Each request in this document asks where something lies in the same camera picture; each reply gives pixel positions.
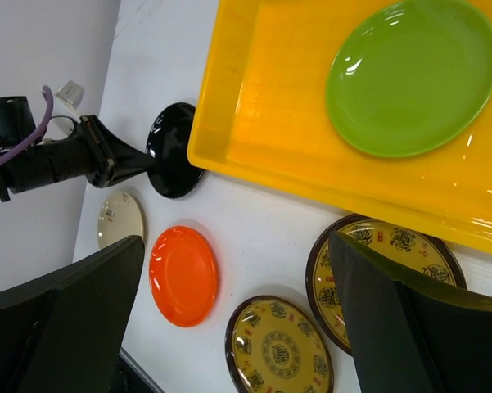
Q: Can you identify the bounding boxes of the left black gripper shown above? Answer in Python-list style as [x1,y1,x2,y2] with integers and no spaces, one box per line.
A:
[6,115,156,193]

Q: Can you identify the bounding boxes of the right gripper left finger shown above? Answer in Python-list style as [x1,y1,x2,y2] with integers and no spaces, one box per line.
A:
[0,235,144,392]

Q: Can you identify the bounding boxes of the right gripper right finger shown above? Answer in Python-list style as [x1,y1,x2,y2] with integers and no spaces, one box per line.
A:
[328,231,492,392]

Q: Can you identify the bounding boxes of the black plate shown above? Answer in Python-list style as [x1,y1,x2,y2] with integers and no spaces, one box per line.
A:
[146,102,205,199]

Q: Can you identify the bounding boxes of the cream plate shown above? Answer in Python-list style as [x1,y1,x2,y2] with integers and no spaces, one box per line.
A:
[97,191,146,249]

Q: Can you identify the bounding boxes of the yellow patterned plate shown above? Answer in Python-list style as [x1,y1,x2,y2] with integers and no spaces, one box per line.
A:
[224,296,334,392]
[305,214,467,355]

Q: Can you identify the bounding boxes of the orange plate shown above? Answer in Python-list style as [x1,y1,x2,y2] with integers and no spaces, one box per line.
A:
[148,225,219,328]

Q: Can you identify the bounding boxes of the green plate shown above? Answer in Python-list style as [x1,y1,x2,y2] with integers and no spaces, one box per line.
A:
[325,1,492,158]

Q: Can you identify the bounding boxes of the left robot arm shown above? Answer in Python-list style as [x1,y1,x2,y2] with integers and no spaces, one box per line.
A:
[0,96,157,201]

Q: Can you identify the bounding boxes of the yellow plastic bin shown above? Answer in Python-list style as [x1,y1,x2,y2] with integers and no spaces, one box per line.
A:
[187,1,492,254]

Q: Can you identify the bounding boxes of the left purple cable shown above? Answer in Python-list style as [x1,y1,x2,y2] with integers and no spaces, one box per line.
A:
[0,84,55,176]

